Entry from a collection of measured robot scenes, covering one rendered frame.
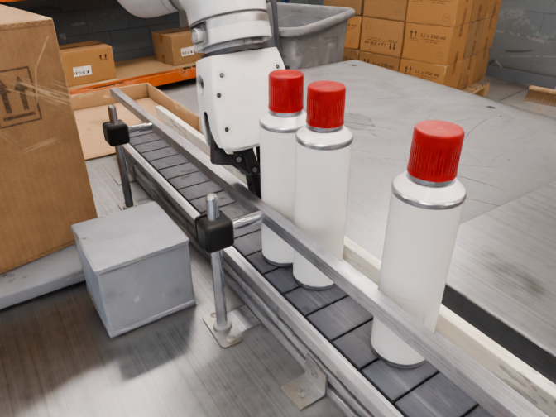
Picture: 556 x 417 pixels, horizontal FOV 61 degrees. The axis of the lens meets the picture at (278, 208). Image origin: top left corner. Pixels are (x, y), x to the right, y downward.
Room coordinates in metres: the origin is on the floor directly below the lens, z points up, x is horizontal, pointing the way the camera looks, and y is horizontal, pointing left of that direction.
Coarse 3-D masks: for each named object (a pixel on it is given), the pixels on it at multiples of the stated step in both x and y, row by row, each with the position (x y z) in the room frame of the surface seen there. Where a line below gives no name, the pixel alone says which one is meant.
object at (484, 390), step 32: (160, 128) 0.62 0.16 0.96; (192, 160) 0.53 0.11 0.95; (288, 224) 0.37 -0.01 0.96; (320, 256) 0.32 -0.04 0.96; (352, 288) 0.28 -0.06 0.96; (384, 320) 0.26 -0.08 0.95; (416, 320) 0.25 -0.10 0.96; (448, 352) 0.22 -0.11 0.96; (480, 384) 0.19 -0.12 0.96; (512, 416) 0.17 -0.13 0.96
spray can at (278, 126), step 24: (288, 72) 0.44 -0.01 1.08; (288, 96) 0.42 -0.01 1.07; (264, 120) 0.43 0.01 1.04; (288, 120) 0.42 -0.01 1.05; (264, 144) 0.42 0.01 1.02; (288, 144) 0.41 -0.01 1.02; (264, 168) 0.42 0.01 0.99; (288, 168) 0.41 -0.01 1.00; (264, 192) 0.42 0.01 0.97; (288, 192) 0.41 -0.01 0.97; (288, 216) 0.41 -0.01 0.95; (264, 240) 0.43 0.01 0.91; (288, 264) 0.41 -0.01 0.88
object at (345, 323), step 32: (160, 160) 0.69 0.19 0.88; (192, 192) 0.58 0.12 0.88; (224, 192) 0.58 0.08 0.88; (256, 224) 0.50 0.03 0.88; (256, 256) 0.43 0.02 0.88; (288, 288) 0.38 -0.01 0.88; (320, 320) 0.33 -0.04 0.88; (352, 320) 0.33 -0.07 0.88; (352, 352) 0.29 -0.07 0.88; (384, 384) 0.26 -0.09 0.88; (416, 384) 0.26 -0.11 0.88; (448, 384) 0.26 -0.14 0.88; (416, 416) 0.23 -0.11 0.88; (448, 416) 0.23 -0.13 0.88; (480, 416) 0.23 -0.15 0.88
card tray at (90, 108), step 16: (80, 96) 1.08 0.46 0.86; (96, 96) 1.10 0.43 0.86; (128, 96) 1.14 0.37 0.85; (144, 96) 1.17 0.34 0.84; (160, 96) 1.10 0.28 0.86; (80, 112) 1.06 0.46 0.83; (96, 112) 1.06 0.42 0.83; (128, 112) 1.06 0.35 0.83; (176, 112) 1.02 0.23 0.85; (192, 112) 0.96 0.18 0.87; (80, 128) 0.95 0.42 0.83; (96, 128) 0.95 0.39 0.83; (96, 144) 0.87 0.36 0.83
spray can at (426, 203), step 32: (416, 128) 0.30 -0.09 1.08; (448, 128) 0.30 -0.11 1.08; (416, 160) 0.29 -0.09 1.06; (448, 160) 0.28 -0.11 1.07; (416, 192) 0.28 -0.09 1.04; (448, 192) 0.28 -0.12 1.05; (416, 224) 0.28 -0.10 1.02; (448, 224) 0.28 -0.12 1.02; (384, 256) 0.30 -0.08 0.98; (416, 256) 0.27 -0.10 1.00; (448, 256) 0.28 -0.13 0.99; (384, 288) 0.29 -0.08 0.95; (416, 288) 0.27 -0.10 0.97; (384, 352) 0.28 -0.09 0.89; (416, 352) 0.27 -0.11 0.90
